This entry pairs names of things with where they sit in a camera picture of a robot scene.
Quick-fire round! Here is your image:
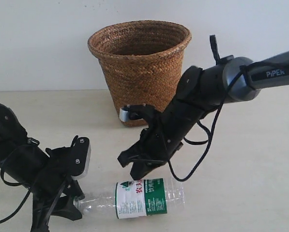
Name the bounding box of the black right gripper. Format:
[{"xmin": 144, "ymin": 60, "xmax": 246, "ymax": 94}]
[{"xmin": 117, "ymin": 98, "xmax": 209, "ymax": 180}]

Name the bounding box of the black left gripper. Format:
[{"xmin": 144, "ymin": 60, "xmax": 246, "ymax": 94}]
[{"xmin": 0, "ymin": 136, "xmax": 84, "ymax": 232}]

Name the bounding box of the clear plastic bottle green label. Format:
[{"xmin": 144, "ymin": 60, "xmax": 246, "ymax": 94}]
[{"xmin": 73, "ymin": 177, "xmax": 185, "ymax": 219}]

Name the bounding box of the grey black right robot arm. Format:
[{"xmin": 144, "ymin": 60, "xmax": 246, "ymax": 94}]
[{"xmin": 118, "ymin": 35, "xmax": 289, "ymax": 180}]

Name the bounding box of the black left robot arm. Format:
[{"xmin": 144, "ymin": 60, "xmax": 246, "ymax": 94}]
[{"xmin": 0, "ymin": 103, "xmax": 90, "ymax": 232}]

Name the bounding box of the brown woven wicker basket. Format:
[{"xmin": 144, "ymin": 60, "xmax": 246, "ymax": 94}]
[{"xmin": 87, "ymin": 20, "xmax": 192, "ymax": 114}]

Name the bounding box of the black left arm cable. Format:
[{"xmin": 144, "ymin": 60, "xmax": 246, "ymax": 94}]
[{"xmin": 0, "ymin": 145, "xmax": 70, "ymax": 232}]

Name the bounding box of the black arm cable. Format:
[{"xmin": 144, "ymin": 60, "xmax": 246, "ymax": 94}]
[
  {"xmin": 167, "ymin": 65, "xmax": 254, "ymax": 182},
  {"xmin": 0, "ymin": 145, "xmax": 70, "ymax": 232}
]

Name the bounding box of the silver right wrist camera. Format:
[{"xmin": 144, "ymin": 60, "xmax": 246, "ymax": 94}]
[{"xmin": 119, "ymin": 103, "xmax": 147, "ymax": 122}]

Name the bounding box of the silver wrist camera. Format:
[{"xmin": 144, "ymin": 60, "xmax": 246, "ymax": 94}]
[
  {"xmin": 119, "ymin": 103, "xmax": 147, "ymax": 122},
  {"xmin": 69, "ymin": 137, "xmax": 91, "ymax": 180}
]

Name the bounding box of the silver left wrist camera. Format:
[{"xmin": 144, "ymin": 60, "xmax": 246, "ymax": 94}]
[{"xmin": 69, "ymin": 137, "xmax": 91, "ymax": 180}]

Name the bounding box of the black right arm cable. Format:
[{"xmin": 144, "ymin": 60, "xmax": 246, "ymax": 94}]
[{"xmin": 167, "ymin": 65, "xmax": 254, "ymax": 182}]

